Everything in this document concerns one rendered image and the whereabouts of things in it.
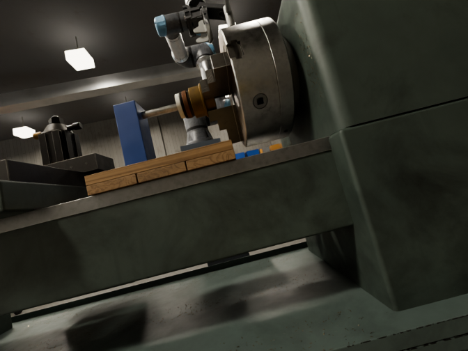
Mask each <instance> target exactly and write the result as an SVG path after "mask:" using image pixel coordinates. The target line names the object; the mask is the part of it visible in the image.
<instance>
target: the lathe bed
mask: <svg viewBox="0 0 468 351"><path fill-rule="evenodd" d="M329 137H330V136H327V137H324V138H321V139H316V140H312V141H307V142H304V143H299V144H296V145H293V146H288V147H285V148H280V149H276V150H271V151H268V152H265V153H260V154H257V155H252V156H249V157H244V158H241V159H236V160H233V161H229V162H224V163H221V164H216V165H213V166H208V167H205V168H202V169H197V170H193V171H188V172H185V173H181V174H178V175H173V176H169V177H166V178H161V179H158V180H153V181H150V182H145V183H141V184H138V185H133V186H130V187H125V188H122V189H117V190H113V191H110V192H106V193H103V194H98V195H94V196H89V197H86V198H81V199H78V200H75V201H70V202H67V203H62V204H58V205H53V206H50V207H47V208H42V209H39V210H34V211H31V212H26V213H23V214H18V215H15V216H11V217H6V218H3V219H0V316H2V315H7V314H10V313H15V312H18V311H23V310H27V309H31V308H34V307H37V306H42V305H46V304H51V303H53V302H58V301H61V300H65V299H70V298H73V297H77V296H80V295H85V294H89V293H94V292H97V291H100V290H104V289H107V288H113V287H116V286H121V285H124V284H127V283H131V282H135V281H140V280H143V279H148V278H151V277H154V276H159V275H162V274H167V273H170V272H175V271H178V270H183V269H186V268H189V267H194V266H197V265H202V264H205V263H210V262H213V261H216V260H221V259H225V258H229V257H232V256H237V255H240V254H245V253H249V252H252V251H256V250H259V249H264V248H268V247H273V246H276V245H279V244H283V243H287V242H292V241H295V240H300V239H303V238H306V237H311V236H314V235H319V234H322V233H327V232H330V231H335V230H338V229H341V228H346V227H349V226H353V225H354V224H353V220H352V217H351V214H350V210H349V207H348V203H347V200H346V197H345V193H344V191H343V186H342V184H341V179H340V177H339V174H338V170H337V168H336V163H335V161H334V156H333V154H332V148H331V146H330V142H329Z"/></svg>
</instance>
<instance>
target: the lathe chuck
mask: <svg viewBox="0 0 468 351"><path fill-rule="evenodd" d="M232 42H237V44H238V43H239V44H240V47H241V50H242V53H243V55H242V58H240V59H237V60H236V58H235V57H234V58H231V74H232V83H233V92H234V93H232V94H231V95H229V98H230V101H231V105H234V104H235V106H236V109H237V114H238V118H239V122H240V127H241V130H242V136H243V139H244V143H243V141H242V143H243V145H244V146H245V147H249V146H254V145H257V144H260V143H265V142H268V141H273V140H276V139H277V138H278V136H279V132H280V126H281V106H280V97H279V87H278V81H277V77H276V70H275V67H274V61H273V58H272V53H271V50H270V46H269V43H268V41H267V38H266V35H265V33H264V31H263V29H262V27H261V25H260V24H259V23H258V22H257V21H255V20H254V21H250V22H245V23H242V24H237V25H234V26H229V27H226V28H222V29H220V30H219V48H220V53H222V52H227V47H226V46H229V45H231V43H232ZM259 93H263V94H264V95H266V97H267V104H266V105H265V106H264V107H263V108H261V109H259V108H256V107H255V106H254V104H253V99H254V97H255V96H256V95H257V94H259Z"/></svg>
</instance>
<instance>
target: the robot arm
mask: <svg viewBox="0 0 468 351"><path fill-rule="evenodd" d="M185 4H186V5H183V6H182V7H183V11H180V12H176V13H171V14H167V15H161V16H158V17H155V18H154V22H155V27H156V29H157V33H158V35H159V36H160V37H165V38H166V40H167V42H168V44H169V47H170V48H171V54H172V57H173V60H174V61H175V62H176V63H177V64H178V65H181V66H182V67H185V68H195V67H197V68H198V69H199V70H200V71H201V75H202V78H203V79H207V78H206V75H205V71H206V70H210V69H212V64H211V60H210V55H213V54H216V52H215V48H214V46H213V44H212V41H213V35H212V30H211V27H210V20H223V21H226V18H225V14H224V9H223V7H224V5H225V4H219V3H206V2H205V0H185ZM187 31H189V34H190V38H193V37H196V36H197V35H199V36H201V37H200V38H198V39H196V41H197V43H200V44H197V45H192V46H188V47H185V45H184V42H183V39H182V36H181V33H183V32H187ZM206 34H207V35H206ZM201 42H203V43H201ZM215 102H216V105H217V109H220V108H223V107H228V106H230V105H231V103H230V99H228V98H227V99H226V96H223V97H218V98H215ZM183 120H184V123H185V129H186V132H187V145H189V144H193V143H198V142H202V141H208V140H211V139H213V138H212V135H211V134H210V132H209V131H208V126H211V125H216V124H218V122H217V120H216V121H213V122H210V118H209V117H207V116H203V117H200V118H196V117H195V116H194V117H193V118H183Z"/></svg>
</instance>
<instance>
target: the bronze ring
mask: <svg viewBox="0 0 468 351"><path fill-rule="evenodd" d="M179 98H180V103H181V107H182V110H183V113H184V115H185V117H186V118H193V117H194V116H195V117H196V118H200V117H203V116H207V117H209V115H208V111H212V110H215V109H217V105H216V102H215V97H212V98H208V99H204V97H203V94H202V90H201V85H200V84H198V86H193V87H190V88H188V91H182V92H179Z"/></svg>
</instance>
